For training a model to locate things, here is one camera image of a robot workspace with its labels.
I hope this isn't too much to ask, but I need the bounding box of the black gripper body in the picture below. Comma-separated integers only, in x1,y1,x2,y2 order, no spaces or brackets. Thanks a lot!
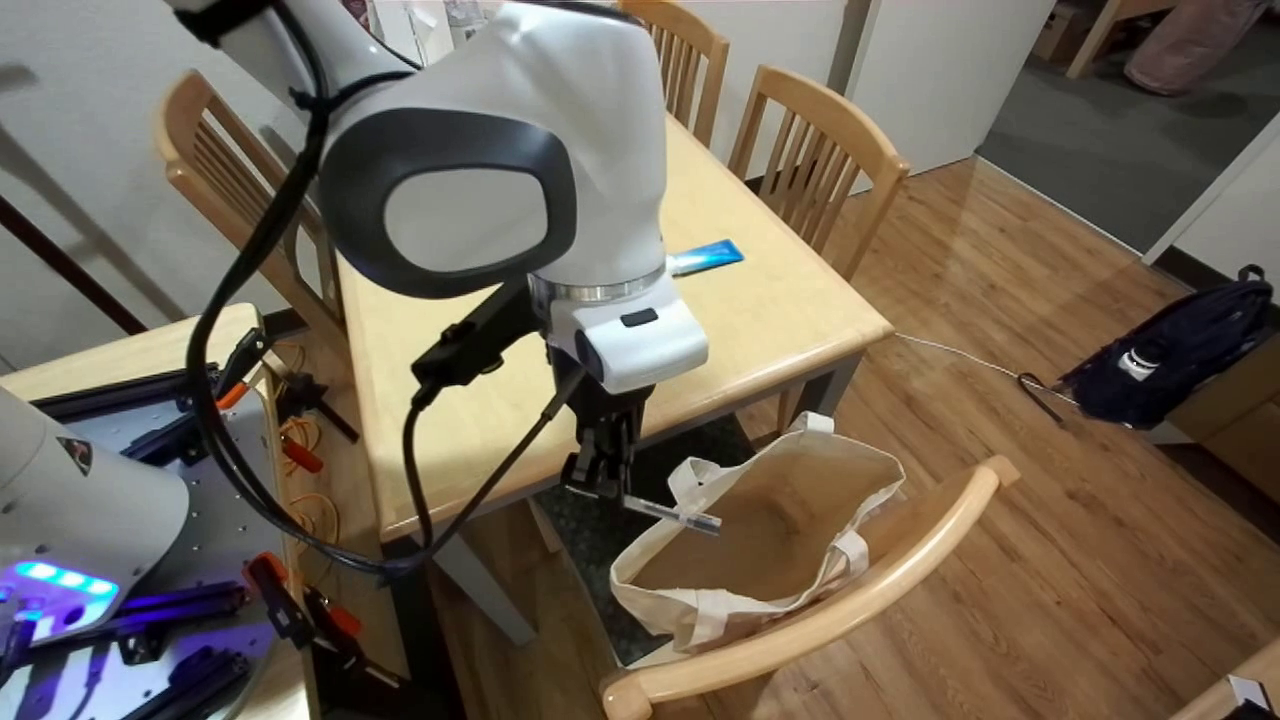
570,379,656,473

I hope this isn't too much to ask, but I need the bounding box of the beige canvas tote bag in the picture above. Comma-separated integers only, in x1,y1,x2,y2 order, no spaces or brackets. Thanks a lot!
607,412,913,657

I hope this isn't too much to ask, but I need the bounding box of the dark grey rug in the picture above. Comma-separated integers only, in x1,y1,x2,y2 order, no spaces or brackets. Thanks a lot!
534,412,765,673

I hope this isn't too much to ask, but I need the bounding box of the light wooden dining table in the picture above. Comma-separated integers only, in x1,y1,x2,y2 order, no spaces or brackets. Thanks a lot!
333,115,897,647

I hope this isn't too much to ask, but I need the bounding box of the blue and white tube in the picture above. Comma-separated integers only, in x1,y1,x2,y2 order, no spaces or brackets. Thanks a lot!
665,237,748,280

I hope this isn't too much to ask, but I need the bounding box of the wooden curved-back chair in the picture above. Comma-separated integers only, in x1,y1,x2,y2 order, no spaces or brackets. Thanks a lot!
596,453,1025,720

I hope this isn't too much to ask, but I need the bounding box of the black clamp with orange tip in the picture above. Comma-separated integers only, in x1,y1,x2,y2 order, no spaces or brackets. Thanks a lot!
273,371,363,475

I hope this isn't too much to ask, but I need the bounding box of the wooden slat-back chair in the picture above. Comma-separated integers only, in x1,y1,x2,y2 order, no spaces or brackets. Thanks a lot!
156,67,349,338
619,0,735,150
726,60,918,286

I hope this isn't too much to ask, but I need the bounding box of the grey perforated mounting plate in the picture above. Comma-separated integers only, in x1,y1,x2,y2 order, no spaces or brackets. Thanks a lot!
23,356,293,720

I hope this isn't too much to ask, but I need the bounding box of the wooden robot cart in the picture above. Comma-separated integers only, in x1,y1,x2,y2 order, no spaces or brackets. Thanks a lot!
0,300,325,720

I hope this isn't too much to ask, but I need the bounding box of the white door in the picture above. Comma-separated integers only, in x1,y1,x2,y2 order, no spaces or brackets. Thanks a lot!
844,0,1062,176

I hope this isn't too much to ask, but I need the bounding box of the navy blue backpack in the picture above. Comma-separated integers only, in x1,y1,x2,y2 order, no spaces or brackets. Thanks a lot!
1062,262,1280,432

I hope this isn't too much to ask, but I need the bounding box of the wooden furniture leg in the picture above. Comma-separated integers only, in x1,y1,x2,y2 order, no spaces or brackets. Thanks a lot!
1065,0,1163,81

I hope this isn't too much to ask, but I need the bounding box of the brown wooden cabinet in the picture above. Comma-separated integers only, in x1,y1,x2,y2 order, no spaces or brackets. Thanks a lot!
1169,331,1280,508

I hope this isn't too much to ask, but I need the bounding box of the pink cloth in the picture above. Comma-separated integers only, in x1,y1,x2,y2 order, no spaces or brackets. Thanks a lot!
1124,0,1273,98

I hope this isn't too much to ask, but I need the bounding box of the thin orange wire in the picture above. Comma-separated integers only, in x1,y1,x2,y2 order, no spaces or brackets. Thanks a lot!
279,412,349,591

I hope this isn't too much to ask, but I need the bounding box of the thick black cable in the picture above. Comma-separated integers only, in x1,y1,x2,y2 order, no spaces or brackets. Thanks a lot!
179,0,592,584

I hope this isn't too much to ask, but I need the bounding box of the black metal rail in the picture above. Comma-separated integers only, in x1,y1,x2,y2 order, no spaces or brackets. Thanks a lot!
34,359,226,425

